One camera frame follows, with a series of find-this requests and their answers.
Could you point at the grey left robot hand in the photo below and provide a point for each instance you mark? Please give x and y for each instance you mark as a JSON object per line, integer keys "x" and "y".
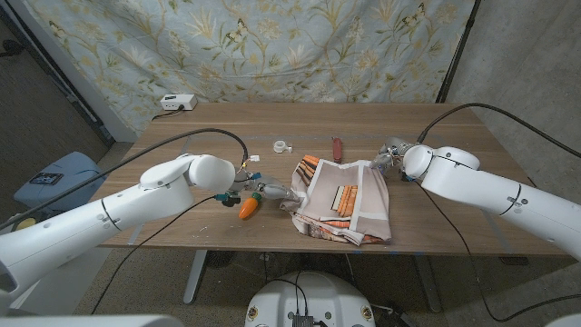
{"x": 272, "y": 188}

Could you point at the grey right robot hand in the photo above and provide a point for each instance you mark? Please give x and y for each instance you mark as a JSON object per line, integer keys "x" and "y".
{"x": 391, "y": 154}

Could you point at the beige orange printed cloth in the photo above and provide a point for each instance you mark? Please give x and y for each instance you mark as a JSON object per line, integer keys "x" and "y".
{"x": 331, "y": 200}

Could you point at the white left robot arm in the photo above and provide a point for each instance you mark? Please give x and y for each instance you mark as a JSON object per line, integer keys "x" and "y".
{"x": 113, "y": 218}

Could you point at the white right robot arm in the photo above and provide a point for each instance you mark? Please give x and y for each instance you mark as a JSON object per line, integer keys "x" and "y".
{"x": 490, "y": 191}

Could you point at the orange toy carrot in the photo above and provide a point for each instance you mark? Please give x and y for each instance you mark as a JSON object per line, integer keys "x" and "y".
{"x": 247, "y": 209}

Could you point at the white tape roll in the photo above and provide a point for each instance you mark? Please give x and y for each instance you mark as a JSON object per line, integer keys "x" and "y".
{"x": 279, "y": 146}

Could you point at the red swiss knife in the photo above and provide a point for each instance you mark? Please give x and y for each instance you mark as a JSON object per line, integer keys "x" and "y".
{"x": 337, "y": 149}

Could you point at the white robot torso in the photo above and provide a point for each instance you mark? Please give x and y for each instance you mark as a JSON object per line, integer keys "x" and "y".
{"x": 313, "y": 295}

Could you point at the white table leg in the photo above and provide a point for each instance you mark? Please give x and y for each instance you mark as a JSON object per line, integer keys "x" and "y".
{"x": 195, "y": 277}
{"x": 429, "y": 284}

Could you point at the black backdrop stand pole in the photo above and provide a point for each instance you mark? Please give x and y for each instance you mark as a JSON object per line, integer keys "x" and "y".
{"x": 458, "y": 51}

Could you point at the white power box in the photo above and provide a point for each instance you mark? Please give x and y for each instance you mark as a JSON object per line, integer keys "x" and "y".
{"x": 178, "y": 102}

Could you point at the floral light blue backdrop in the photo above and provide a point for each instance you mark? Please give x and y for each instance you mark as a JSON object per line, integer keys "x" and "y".
{"x": 272, "y": 45}

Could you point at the blue plastic storage bin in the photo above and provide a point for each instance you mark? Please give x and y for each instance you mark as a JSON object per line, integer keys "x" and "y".
{"x": 77, "y": 163}

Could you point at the white robot chest cover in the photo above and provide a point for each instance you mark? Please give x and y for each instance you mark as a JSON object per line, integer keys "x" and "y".
{"x": 91, "y": 321}

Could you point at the shoe with yellow insole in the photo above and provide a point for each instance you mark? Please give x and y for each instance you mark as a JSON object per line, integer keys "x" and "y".
{"x": 25, "y": 224}

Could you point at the dark wall rail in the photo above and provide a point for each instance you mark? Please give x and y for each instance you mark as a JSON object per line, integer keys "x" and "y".
{"x": 54, "y": 75}

